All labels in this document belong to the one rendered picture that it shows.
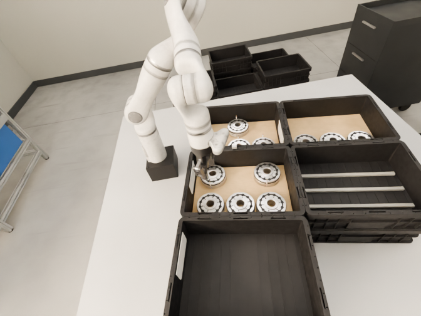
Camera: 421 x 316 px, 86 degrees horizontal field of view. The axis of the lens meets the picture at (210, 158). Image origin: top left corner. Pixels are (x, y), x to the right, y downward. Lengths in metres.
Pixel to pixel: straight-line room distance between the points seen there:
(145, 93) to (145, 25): 3.05
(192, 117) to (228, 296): 0.52
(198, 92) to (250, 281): 0.57
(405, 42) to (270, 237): 1.89
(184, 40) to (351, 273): 0.89
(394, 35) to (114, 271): 2.26
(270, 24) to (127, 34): 2.14
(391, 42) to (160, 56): 1.82
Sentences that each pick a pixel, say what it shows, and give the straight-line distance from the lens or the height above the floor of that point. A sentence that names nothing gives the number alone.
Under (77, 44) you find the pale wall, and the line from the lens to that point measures 4.22.
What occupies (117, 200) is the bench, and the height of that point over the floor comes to 0.70.
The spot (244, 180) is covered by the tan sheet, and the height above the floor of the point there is 0.83.
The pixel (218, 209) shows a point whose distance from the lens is 0.85.
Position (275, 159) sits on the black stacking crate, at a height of 0.87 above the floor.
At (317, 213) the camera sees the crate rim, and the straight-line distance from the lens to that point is 0.78.
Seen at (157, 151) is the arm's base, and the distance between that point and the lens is 1.08.
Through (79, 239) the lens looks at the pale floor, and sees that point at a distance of 2.15.
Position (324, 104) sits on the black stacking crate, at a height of 0.90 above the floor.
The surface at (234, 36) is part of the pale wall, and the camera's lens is 4.01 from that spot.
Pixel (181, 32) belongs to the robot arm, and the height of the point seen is 1.39.
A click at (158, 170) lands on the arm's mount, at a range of 1.13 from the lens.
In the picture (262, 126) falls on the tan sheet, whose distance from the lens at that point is 1.17.
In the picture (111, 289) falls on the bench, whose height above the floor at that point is 0.70.
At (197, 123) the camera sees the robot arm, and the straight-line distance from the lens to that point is 0.58.
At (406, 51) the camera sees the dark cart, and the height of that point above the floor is 0.66.
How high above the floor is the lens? 1.59
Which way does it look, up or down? 47 degrees down
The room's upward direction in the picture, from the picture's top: 11 degrees counter-clockwise
